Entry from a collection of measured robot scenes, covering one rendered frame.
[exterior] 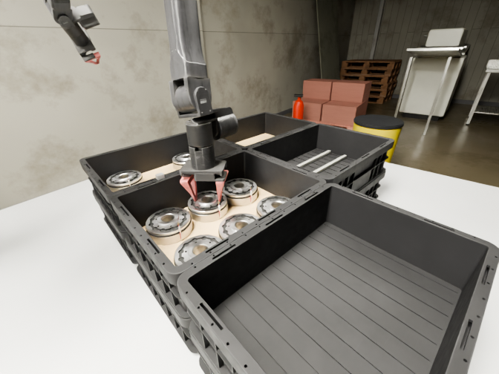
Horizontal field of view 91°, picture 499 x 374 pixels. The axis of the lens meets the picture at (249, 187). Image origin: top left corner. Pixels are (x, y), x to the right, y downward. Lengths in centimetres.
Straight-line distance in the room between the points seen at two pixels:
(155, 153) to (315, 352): 76
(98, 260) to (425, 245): 79
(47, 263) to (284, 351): 70
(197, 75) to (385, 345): 56
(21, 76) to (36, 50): 24
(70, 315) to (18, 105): 221
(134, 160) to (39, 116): 191
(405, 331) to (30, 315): 75
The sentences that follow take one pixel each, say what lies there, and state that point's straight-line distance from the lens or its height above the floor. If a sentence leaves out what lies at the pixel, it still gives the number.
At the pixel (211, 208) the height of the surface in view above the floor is 86.
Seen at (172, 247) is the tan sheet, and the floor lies 83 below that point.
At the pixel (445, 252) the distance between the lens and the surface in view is 56.
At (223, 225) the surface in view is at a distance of 56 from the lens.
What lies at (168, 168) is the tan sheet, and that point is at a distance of 94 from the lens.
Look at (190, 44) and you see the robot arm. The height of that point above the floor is 121.
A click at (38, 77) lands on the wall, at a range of 276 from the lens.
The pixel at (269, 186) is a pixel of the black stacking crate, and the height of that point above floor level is 85.
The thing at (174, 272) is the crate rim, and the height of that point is 93.
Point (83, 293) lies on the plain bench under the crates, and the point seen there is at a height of 70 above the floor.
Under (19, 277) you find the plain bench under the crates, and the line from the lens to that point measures 91.
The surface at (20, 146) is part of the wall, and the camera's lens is 279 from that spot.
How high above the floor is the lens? 121
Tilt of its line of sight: 30 degrees down
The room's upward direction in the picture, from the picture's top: 2 degrees counter-clockwise
